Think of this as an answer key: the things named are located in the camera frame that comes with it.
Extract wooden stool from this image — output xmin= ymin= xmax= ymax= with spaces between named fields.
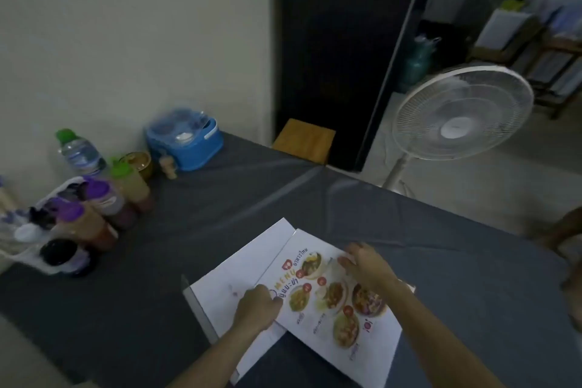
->
xmin=271 ymin=118 xmax=336 ymax=166

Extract green gas cylinder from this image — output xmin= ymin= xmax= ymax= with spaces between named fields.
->
xmin=399 ymin=34 xmax=443 ymax=94

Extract black lid sauce bottle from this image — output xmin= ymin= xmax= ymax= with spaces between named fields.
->
xmin=39 ymin=239 xmax=92 ymax=278

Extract laminated food picture menu sheet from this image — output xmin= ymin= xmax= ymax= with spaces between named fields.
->
xmin=255 ymin=229 xmax=416 ymax=388

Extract black door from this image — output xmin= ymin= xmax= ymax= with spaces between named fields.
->
xmin=273 ymin=0 xmax=430 ymax=173

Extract person's left forearm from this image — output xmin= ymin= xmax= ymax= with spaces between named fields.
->
xmin=167 ymin=323 xmax=261 ymax=388

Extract green cap water bottle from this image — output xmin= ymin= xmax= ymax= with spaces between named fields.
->
xmin=55 ymin=129 xmax=108 ymax=177

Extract person's right hand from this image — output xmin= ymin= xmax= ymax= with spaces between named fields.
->
xmin=337 ymin=242 xmax=402 ymax=296

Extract wooden toothpick holder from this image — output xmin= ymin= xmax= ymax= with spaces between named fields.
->
xmin=159 ymin=154 xmax=179 ymax=180

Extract brown small bowl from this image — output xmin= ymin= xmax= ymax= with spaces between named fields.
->
xmin=119 ymin=151 xmax=153 ymax=179

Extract wooden storage shelf rack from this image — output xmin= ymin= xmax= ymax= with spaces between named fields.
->
xmin=467 ymin=0 xmax=582 ymax=120

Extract person's left hand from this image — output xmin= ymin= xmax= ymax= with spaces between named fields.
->
xmin=231 ymin=284 xmax=284 ymax=335

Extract person's right forearm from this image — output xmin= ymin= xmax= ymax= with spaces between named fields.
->
xmin=376 ymin=278 xmax=506 ymax=388

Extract brown wooden chair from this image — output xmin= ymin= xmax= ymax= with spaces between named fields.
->
xmin=533 ymin=207 xmax=582 ymax=262

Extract white standing fan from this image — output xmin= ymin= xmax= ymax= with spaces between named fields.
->
xmin=379 ymin=63 xmax=535 ymax=197

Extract green cap sauce bottle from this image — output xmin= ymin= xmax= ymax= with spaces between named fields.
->
xmin=111 ymin=158 xmax=156 ymax=214

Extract white condiment tray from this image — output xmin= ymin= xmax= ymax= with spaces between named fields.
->
xmin=0 ymin=175 xmax=120 ymax=274

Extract grey tablecloth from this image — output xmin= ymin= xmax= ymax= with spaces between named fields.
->
xmin=0 ymin=131 xmax=582 ymax=388

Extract purple cap sauce bottle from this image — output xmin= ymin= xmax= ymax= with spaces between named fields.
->
xmin=49 ymin=198 xmax=120 ymax=253
xmin=84 ymin=177 xmax=138 ymax=230

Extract blue plastic condiment caddy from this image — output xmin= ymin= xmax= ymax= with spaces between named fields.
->
xmin=145 ymin=107 xmax=225 ymax=173

